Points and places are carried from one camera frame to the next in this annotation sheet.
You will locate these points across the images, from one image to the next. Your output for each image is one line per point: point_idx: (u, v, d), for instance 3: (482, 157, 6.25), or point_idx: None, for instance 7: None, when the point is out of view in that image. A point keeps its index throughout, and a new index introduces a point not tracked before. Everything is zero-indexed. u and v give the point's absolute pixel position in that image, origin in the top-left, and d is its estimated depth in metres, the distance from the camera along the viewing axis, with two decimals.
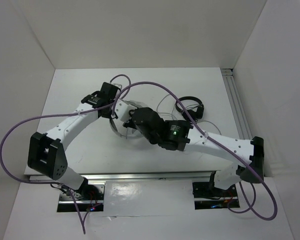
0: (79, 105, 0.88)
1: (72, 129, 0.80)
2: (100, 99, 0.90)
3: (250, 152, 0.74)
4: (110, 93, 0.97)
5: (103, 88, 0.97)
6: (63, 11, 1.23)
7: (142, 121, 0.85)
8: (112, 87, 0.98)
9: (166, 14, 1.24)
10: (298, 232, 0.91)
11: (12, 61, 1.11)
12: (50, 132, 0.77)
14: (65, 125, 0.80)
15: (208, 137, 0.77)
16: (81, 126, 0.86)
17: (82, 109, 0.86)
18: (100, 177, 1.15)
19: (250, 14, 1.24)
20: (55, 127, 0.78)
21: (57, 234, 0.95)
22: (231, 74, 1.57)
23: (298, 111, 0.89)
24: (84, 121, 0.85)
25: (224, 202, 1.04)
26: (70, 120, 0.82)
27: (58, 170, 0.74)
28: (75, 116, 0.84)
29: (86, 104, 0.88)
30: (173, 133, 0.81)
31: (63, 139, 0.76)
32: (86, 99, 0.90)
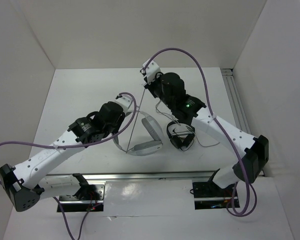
0: (64, 132, 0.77)
1: (43, 167, 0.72)
2: (89, 130, 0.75)
3: (247, 145, 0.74)
4: (107, 118, 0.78)
5: (102, 111, 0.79)
6: (63, 11, 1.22)
7: (168, 83, 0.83)
8: (111, 112, 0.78)
9: (165, 13, 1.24)
10: (298, 232, 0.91)
11: (12, 62, 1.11)
12: (19, 166, 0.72)
14: (36, 161, 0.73)
15: (215, 118, 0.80)
16: (60, 160, 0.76)
17: (63, 140, 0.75)
18: (103, 177, 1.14)
19: (250, 13, 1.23)
20: (26, 161, 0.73)
21: (57, 233, 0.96)
22: (231, 73, 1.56)
23: (298, 112, 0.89)
24: (61, 157, 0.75)
25: (223, 202, 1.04)
26: (43, 155, 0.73)
27: (27, 203, 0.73)
28: (52, 150, 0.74)
29: (71, 135, 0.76)
30: (186, 105, 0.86)
31: (28, 179, 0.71)
32: (75, 126, 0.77)
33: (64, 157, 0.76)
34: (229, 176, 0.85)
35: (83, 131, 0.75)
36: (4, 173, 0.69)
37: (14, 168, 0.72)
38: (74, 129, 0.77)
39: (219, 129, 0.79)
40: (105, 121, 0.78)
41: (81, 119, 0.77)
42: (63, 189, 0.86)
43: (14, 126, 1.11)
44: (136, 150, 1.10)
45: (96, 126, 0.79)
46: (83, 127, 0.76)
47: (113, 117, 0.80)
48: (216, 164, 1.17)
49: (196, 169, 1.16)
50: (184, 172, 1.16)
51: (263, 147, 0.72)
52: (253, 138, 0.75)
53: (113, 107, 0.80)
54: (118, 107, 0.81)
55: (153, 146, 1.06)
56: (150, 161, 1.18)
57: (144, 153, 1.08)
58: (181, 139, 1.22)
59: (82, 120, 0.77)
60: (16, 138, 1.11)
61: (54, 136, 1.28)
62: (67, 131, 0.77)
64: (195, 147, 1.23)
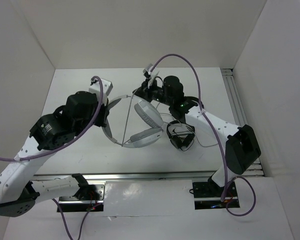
0: (26, 139, 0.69)
1: (14, 182, 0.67)
2: (52, 131, 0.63)
3: (231, 133, 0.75)
4: (76, 113, 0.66)
5: (68, 104, 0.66)
6: (63, 11, 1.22)
7: (168, 85, 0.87)
8: (79, 105, 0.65)
9: (166, 13, 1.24)
10: (298, 232, 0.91)
11: (12, 62, 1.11)
12: None
14: (5, 177, 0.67)
15: (203, 113, 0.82)
16: (30, 170, 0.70)
17: (26, 150, 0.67)
18: (103, 177, 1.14)
19: (250, 13, 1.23)
20: None
21: (57, 234, 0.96)
22: (231, 73, 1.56)
23: (298, 112, 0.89)
24: (29, 167, 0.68)
25: (223, 202, 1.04)
26: (11, 169, 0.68)
27: (21, 208, 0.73)
28: (18, 163, 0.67)
29: (33, 141, 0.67)
30: (181, 105, 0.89)
31: (2, 196, 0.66)
32: (36, 129, 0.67)
33: (33, 165, 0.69)
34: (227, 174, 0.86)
35: (46, 132, 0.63)
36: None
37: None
38: (36, 133, 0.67)
39: (207, 123, 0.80)
40: (73, 116, 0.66)
41: (43, 117, 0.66)
42: (60, 192, 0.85)
43: (14, 126, 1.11)
44: (133, 141, 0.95)
45: (64, 125, 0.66)
46: (46, 127, 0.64)
47: (83, 112, 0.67)
48: (216, 163, 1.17)
49: (196, 169, 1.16)
50: (184, 172, 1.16)
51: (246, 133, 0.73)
52: (237, 128, 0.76)
53: (81, 98, 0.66)
54: (88, 99, 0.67)
55: (153, 134, 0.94)
56: (150, 161, 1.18)
57: (143, 144, 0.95)
58: (181, 139, 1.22)
59: (44, 120, 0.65)
60: (16, 138, 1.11)
61: None
62: (29, 137, 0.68)
64: (195, 147, 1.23)
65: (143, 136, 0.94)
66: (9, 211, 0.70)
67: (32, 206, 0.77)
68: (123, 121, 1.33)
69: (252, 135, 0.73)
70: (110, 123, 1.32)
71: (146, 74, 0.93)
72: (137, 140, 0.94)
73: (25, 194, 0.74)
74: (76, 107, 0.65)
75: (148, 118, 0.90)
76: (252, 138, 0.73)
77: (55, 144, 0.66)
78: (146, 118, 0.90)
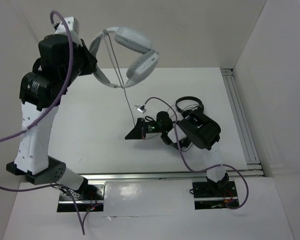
0: (22, 107, 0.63)
1: (36, 151, 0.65)
2: (41, 86, 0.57)
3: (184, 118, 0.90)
4: (56, 58, 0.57)
5: (42, 52, 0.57)
6: (63, 11, 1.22)
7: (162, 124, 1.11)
8: (55, 48, 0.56)
9: (166, 13, 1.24)
10: (298, 232, 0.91)
11: (12, 61, 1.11)
12: (18, 159, 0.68)
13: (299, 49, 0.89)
14: (25, 150, 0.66)
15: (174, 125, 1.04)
16: (44, 135, 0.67)
17: (28, 117, 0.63)
18: (101, 177, 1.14)
19: (250, 13, 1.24)
20: (19, 153, 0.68)
21: (57, 234, 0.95)
22: (231, 73, 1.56)
23: (298, 111, 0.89)
24: (41, 133, 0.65)
25: (223, 202, 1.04)
26: (26, 142, 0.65)
27: (56, 173, 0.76)
28: (27, 133, 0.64)
29: (29, 106, 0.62)
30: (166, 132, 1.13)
31: (33, 168, 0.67)
32: (24, 93, 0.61)
33: (44, 128, 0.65)
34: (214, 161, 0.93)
35: (36, 92, 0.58)
36: (14, 170, 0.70)
37: (16, 163, 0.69)
38: (27, 97, 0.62)
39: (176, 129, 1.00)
40: (56, 63, 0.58)
41: (26, 77, 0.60)
42: (72, 181, 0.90)
43: (15, 125, 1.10)
44: (131, 77, 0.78)
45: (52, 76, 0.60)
46: (33, 84, 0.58)
47: (61, 55, 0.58)
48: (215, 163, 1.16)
49: (196, 169, 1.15)
50: (184, 172, 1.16)
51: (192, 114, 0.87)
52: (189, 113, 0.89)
53: (53, 40, 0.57)
54: (61, 39, 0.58)
55: (146, 59, 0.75)
56: (150, 161, 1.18)
57: (141, 74, 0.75)
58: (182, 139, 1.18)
59: (29, 79, 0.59)
60: (16, 138, 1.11)
61: (54, 135, 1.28)
62: (23, 104, 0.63)
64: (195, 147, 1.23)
65: (134, 63, 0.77)
66: (47, 178, 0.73)
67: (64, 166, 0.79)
68: (123, 121, 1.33)
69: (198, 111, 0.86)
70: (109, 123, 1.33)
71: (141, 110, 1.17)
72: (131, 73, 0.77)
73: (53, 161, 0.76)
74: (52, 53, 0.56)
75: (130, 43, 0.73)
76: (201, 115, 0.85)
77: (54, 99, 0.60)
78: (128, 44, 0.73)
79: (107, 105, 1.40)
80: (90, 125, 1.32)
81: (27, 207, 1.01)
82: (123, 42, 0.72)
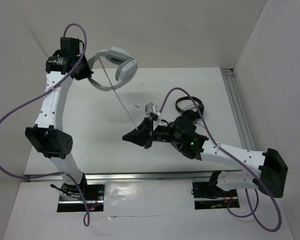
0: (46, 76, 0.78)
1: (57, 108, 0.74)
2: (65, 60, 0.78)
3: (260, 163, 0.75)
4: (72, 47, 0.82)
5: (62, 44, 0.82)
6: (63, 10, 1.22)
7: (183, 130, 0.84)
8: (72, 40, 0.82)
9: (166, 13, 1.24)
10: (298, 232, 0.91)
11: (11, 61, 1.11)
12: (37, 121, 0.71)
13: None
14: (47, 107, 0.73)
15: (220, 147, 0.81)
16: (63, 98, 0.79)
17: (53, 80, 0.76)
18: (101, 177, 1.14)
19: (250, 13, 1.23)
20: (39, 114, 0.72)
21: (57, 234, 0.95)
22: (231, 74, 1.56)
23: (298, 111, 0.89)
24: (62, 93, 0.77)
25: (223, 202, 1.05)
26: (49, 100, 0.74)
27: (67, 145, 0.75)
28: (51, 93, 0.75)
29: (54, 73, 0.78)
30: (190, 143, 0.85)
31: (55, 123, 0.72)
32: (50, 66, 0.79)
33: (63, 93, 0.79)
34: (240, 186, 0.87)
35: (61, 62, 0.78)
36: (32, 131, 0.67)
37: (36, 124, 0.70)
38: (52, 67, 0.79)
39: (228, 156, 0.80)
40: (71, 50, 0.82)
41: (50, 58, 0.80)
42: (77, 178, 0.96)
43: (15, 125, 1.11)
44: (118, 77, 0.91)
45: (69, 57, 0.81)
46: (58, 59, 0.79)
47: (76, 45, 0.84)
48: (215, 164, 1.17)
49: (196, 169, 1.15)
50: (184, 172, 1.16)
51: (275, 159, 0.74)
52: (262, 154, 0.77)
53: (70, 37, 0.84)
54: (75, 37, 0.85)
55: (129, 62, 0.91)
56: (150, 161, 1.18)
57: (126, 72, 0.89)
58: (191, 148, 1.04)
59: (53, 58, 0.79)
60: (16, 139, 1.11)
61: None
62: (48, 73, 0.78)
64: None
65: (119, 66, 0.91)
66: (63, 143, 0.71)
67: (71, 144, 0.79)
68: (122, 121, 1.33)
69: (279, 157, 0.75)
70: (109, 123, 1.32)
71: (152, 116, 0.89)
72: (117, 73, 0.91)
73: None
74: (71, 43, 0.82)
75: (117, 54, 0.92)
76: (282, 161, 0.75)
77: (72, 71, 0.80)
78: (116, 55, 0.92)
79: (107, 105, 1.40)
80: (90, 125, 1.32)
81: (27, 207, 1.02)
82: (111, 54, 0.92)
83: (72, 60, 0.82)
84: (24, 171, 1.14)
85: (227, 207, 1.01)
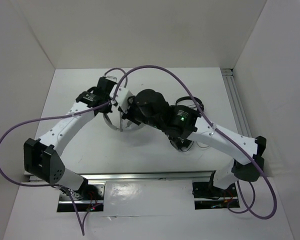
0: (73, 104, 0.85)
1: (66, 132, 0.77)
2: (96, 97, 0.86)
3: (254, 151, 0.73)
4: (107, 88, 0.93)
5: (100, 83, 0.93)
6: (63, 11, 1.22)
7: (145, 102, 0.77)
8: (109, 82, 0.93)
9: (166, 14, 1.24)
10: (298, 232, 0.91)
11: (11, 61, 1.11)
12: (42, 137, 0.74)
13: None
14: (58, 128, 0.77)
15: (216, 128, 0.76)
16: (77, 127, 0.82)
17: (76, 109, 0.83)
18: (101, 177, 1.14)
19: (250, 13, 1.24)
20: (48, 132, 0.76)
21: (57, 234, 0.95)
22: (231, 74, 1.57)
23: (298, 111, 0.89)
24: (78, 123, 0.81)
25: (223, 202, 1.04)
26: (64, 123, 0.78)
27: (55, 175, 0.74)
28: (69, 118, 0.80)
29: (81, 104, 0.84)
30: (180, 118, 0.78)
31: (57, 145, 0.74)
32: (81, 97, 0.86)
33: (79, 123, 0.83)
34: (231, 178, 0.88)
35: (91, 98, 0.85)
36: (33, 144, 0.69)
37: (40, 138, 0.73)
38: (82, 99, 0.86)
39: (223, 139, 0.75)
40: (105, 90, 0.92)
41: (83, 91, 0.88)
42: (76, 179, 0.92)
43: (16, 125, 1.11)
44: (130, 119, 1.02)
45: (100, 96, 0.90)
46: (90, 95, 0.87)
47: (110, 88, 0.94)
48: (216, 164, 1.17)
49: (196, 169, 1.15)
50: (184, 172, 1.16)
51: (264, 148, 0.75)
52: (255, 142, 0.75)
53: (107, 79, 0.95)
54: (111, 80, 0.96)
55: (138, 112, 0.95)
56: (150, 161, 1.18)
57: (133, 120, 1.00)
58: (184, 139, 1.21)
59: (86, 93, 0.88)
60: (16, 139, 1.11)
61: None
62: (76, 102, 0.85)
64: (195, 147, 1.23)
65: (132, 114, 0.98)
66: (55, 166, 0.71)
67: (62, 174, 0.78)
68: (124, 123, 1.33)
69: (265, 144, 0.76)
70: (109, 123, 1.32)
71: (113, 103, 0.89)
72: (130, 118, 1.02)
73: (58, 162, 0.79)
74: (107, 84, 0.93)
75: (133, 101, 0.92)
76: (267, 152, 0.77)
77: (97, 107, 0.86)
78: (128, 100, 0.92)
79: None
80: (90, 125, 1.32)
81: (27, 207, 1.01)
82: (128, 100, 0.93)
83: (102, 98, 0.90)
84: (24, 171, 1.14)
85: (227, 207, 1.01)
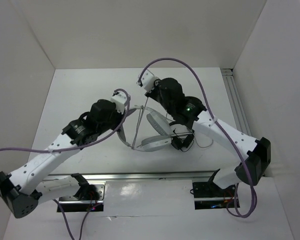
0: (58, 135, 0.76)
1: (40, 171, 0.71)
2: (82, 132, 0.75)
3: (250, 148, 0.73)
4: (99, 118, 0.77)
5: (92, 111, 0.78)
6: (63, 11, 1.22)
7: (165, 87, 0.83)
8: (102, 111, 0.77)
9: (166, 13, 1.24)
10: (298, 232, 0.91)
11: (11, 62, 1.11)
12: (15, 172, 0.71)
13: None
14: (32, 166, 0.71)
15: (216, 121, 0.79)
16: (57, 162, 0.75)
17: (58, 143, 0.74)
18: (101, 177, 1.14)
19: (250, 13, 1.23)
20: (22, 167, 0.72)
21: (57, 234, 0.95)
22: (231, 74, 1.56)
23: (298, 112, 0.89)
24: (56, 161, 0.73)
25: (223, 202, 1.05)
26: (40, 160, 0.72)
27: (25, 209, 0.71)
28: (47, 154, 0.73)
29: (65, 138, 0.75)
30: (186, 109, 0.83)
31: (25, 185, 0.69)
32: (69, 128, 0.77)
33: (59, 160, 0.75)
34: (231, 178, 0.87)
35: (77, 133, 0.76)
36: (0, 180, 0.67)
37: (10, 174, 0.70)
38: (68, 132, 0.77)
39: (221, 132, 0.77)
40: (97, 121, 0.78)
41: (73, 122, 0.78)
42: (64, 189, 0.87)
43: (14, 126, 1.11)
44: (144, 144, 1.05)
45: (90, 128, 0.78)
46: (78, 129, 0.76)
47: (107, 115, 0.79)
48: (216, 164, 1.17)
49: (196, 169, 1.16)
50: (184, 172, 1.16)
51: (266, 149, 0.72)
52: (254, 141, 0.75)
53: (103, 104, 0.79)
54: (109, 104, 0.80)
55: (161, 140, 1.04)
56: (150, 161, 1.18)
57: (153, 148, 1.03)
58: (181, 139, 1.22)
59: (76, 123, 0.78)
60: (16, 139, 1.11)
61: (54, 136, 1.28)
62: (61, 134, 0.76)
64: (195, 147, 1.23)
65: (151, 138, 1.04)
66: (22, 204, 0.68)
67: (34, 207, 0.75)
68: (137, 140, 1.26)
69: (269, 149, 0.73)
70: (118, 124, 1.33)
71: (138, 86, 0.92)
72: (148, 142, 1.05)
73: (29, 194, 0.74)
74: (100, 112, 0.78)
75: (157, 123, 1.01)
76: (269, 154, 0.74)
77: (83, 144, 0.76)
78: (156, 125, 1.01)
79: None
80: None
81: None
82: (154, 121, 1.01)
83: (93, 131, 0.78)
84: None
85: (227, 208, 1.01)
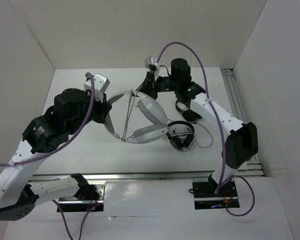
0: (19, 144, 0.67)
1: (11, 186, 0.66)
2: (45, 132, 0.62)
3: (234, 128, 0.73)
4: (64, 113, 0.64)
5: (55, 105, 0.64)
6: (62, 11, 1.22)
7: (176, 66, 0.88)
8: (66, 104, 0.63)
9: (166, 14, 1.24)
10: (298, 232, 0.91)
11: (11, 62, 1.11)
12: None
13: None
14: (1, 181, 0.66)
15: (210, 102, 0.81)
16: (27, 172, 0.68)
17: (20, 154, 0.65)
18: (100, 177, 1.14)
19: (250, 13, 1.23)
20: None
21: (57, 234, 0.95)
22: (231, 73, 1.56)
23: (298, 112, 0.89)
24: (24, 171, 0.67)
25: (223, 202, 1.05)
26: (6, 174, 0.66)
27: (20, 212, 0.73)
28: (12, 168, 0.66)
29: (26, 145, 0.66)
30: (188, 90, 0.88)
31: (0, 202, 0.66)
32: (29, 132, 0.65)
33: (28, 171, 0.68)
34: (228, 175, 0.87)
35: (39, 134, 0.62)
36: None
37: None
38: (29, 135, 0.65)
39: (212, 110, 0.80)
40: (62, 116, 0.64)
41: (35, 119, 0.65)
42: (60, 192, 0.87)
43: (14, 126, 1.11)
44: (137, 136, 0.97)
45: (56, 126, 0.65)
46: (38, 128, 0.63)
47: (74, 109, 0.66)
48: (215, 164, 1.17)
49: (195, 169, 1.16)
50: (184, 172, 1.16)
51: (248, 131, 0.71)
52: (240, 123, 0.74)
53: (68, 97, 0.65)
54: (75, 97, 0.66)
55: (158, 130, 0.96)
56: (150, 161, 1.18)
57: (147, 139, 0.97)
58: (181, 139, 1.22)
59: (36, 122, 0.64)
60: (16, 140, 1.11)
61: None
62: (22, 140, 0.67)
64: (195, 147, 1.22)
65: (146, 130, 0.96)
66: (9, 214, 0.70)
67: (31, 209, 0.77)
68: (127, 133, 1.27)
69: (254, 135, 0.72)
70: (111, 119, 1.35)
71: (151, 67, 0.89)
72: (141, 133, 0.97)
73: (24, 197, 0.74)
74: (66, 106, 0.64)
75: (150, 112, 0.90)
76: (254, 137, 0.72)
77: (49, 147, 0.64)
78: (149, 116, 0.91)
79: None
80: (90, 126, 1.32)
81: None
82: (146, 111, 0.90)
83: (60, 128, 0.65)
84: None
85: (226, 208, 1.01)
